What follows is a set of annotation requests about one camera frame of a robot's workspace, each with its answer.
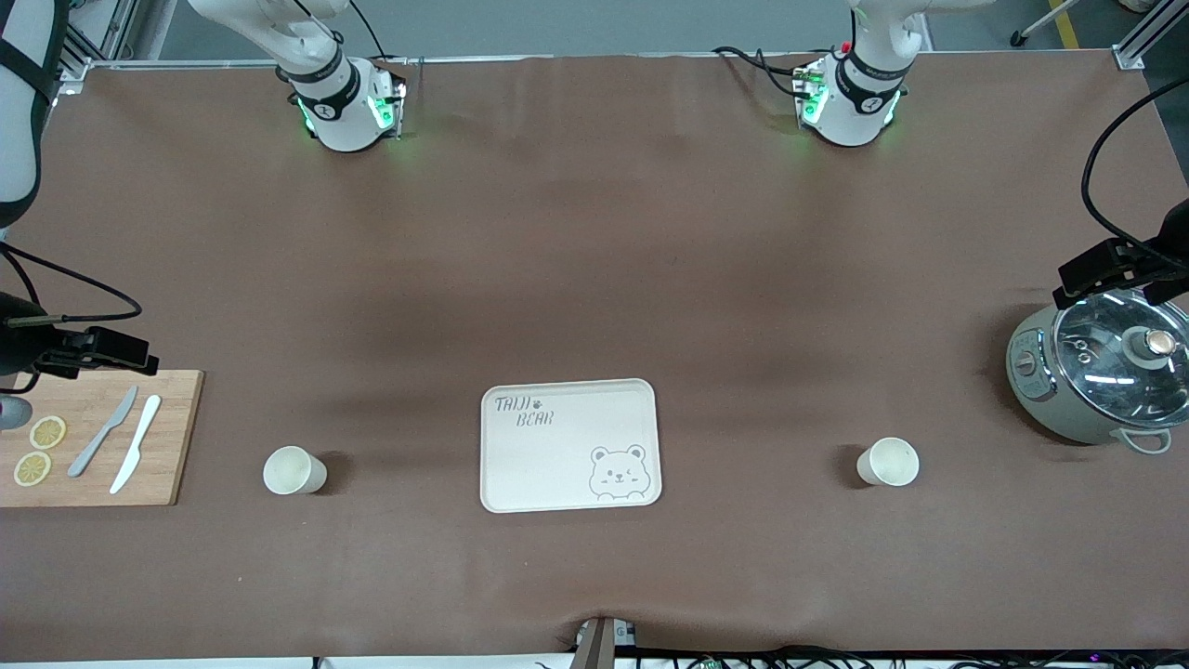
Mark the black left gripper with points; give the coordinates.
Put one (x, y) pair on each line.
(1172, 239)

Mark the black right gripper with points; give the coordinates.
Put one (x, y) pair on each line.
(20, 342)

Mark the white paper-like cup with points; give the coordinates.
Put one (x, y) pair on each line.
(890, 462)
(290, 470)

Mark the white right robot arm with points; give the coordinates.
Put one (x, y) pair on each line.
(339, 121)

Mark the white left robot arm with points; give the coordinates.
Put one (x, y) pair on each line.
(850, 116)

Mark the cream bear print tray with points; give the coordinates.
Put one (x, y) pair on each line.
(557, 465)

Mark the grey plastic knife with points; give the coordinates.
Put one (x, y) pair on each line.
(102, 432)

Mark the glass pot lid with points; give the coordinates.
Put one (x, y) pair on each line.
(1105, 362)

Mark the white plastic knife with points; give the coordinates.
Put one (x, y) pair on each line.
(137, 441)

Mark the dried lemon slice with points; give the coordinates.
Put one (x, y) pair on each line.
(47, 432)
(32, 468)

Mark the wooden cutting board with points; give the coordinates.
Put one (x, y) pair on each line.
(176, 437)

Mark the green electric cooking pot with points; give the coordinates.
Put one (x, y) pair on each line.
(1031, 381)

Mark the wheeled stand leg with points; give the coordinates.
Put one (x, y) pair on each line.
(1040, 23)

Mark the brown table cover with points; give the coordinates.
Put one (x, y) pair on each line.
(594, 260)

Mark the aluminium frame profile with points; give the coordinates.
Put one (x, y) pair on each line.
(93, 37)
(1147, 37)

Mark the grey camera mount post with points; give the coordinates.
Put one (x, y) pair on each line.
(599, 646)

